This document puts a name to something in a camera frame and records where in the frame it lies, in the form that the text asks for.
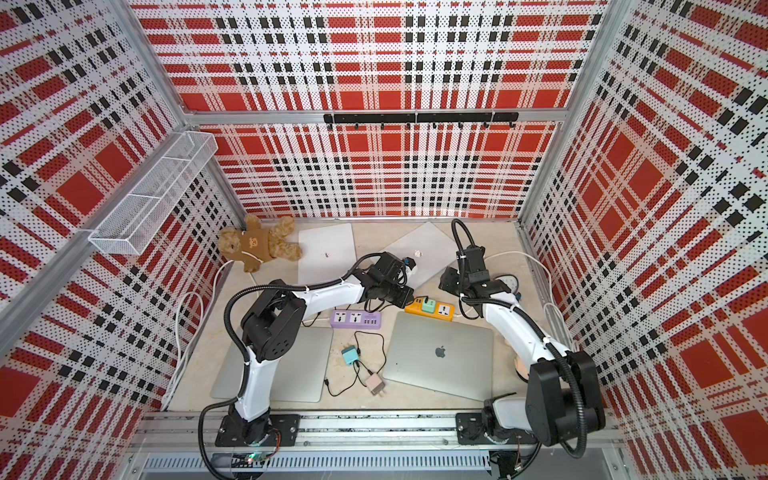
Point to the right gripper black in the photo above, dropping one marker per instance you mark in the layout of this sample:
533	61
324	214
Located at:
447	279

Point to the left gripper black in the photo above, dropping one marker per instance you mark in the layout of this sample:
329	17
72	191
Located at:
407	297

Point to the green usb charger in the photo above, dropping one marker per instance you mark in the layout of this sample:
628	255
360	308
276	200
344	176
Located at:
429	306

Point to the teal usb charger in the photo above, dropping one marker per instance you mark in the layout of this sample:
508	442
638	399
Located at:
350	355

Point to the pink usb charger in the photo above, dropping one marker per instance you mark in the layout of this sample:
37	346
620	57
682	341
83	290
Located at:
374	383

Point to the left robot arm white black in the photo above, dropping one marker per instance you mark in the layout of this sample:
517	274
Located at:
263	322

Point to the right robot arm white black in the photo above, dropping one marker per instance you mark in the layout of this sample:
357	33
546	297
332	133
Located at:
563	402

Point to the white laptop back right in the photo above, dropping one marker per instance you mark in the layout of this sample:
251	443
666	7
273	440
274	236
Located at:
430	248

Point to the white laptop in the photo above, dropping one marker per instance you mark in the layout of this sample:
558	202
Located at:
327	253
430	248

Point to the white laptop back left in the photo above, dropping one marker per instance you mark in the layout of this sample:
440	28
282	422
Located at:
327	253

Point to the silver laptop front right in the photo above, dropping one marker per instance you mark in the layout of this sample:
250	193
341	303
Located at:
447	357

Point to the silver laptop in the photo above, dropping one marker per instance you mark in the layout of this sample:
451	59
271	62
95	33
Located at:
447	357
299	376

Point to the silver laptop front left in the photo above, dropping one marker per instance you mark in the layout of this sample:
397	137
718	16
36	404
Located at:
299	376

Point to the orange power strip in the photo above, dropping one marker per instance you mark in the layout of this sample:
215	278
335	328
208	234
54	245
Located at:
444	311

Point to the purple power strip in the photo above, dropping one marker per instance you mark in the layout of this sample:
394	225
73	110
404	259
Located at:
355	320

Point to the plush doll striped hat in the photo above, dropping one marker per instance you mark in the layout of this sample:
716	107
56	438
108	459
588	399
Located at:
521	369

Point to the brown teddy bear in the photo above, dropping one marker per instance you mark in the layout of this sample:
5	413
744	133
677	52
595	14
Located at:
257	244

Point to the black hook rail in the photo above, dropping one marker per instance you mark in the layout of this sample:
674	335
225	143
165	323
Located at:
420	117

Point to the white wire mesh basket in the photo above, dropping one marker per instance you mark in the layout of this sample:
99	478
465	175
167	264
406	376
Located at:
133	223

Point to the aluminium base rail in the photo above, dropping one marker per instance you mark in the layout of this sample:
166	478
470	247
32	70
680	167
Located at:
404	442

